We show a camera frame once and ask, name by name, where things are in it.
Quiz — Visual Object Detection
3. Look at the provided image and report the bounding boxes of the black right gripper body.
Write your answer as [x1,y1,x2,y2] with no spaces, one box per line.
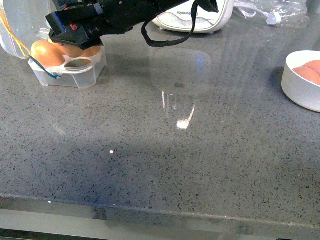
[45,1,108,50]

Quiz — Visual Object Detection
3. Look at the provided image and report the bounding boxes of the brown egg back right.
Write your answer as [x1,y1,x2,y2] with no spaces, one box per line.
[81,46,101,58]

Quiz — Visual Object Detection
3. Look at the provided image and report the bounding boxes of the brown egg back left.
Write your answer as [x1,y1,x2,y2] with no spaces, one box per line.
[54,43,84,58]

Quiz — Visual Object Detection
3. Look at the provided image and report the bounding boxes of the brown egg front left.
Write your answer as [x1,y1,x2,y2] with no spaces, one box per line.
[31,40,65,67]

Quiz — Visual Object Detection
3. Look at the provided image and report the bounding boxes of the clear plastic egg box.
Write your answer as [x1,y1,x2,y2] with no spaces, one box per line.
[0,0,107,89]

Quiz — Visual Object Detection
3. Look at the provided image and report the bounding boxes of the brown egg in bowl left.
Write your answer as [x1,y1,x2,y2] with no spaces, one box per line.
[293,66,320,86]

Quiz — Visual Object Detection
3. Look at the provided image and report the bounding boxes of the yellow and blue rubber band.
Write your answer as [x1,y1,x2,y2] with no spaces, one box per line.
[0,10,62,79]

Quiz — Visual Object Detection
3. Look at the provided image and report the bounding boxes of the white Joyoung blender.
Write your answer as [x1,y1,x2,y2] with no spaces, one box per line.
[152,0,235,34]

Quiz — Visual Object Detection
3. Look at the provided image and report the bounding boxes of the white round bowl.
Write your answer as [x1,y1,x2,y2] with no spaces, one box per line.
[281,50,320,112]

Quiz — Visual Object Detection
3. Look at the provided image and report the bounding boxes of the black cable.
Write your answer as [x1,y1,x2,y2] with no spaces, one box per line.
[141,0,220,48]

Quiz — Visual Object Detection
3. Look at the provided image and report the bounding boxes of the clear plastic bag with cable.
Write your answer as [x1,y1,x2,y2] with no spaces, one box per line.
[233,0,310,29]

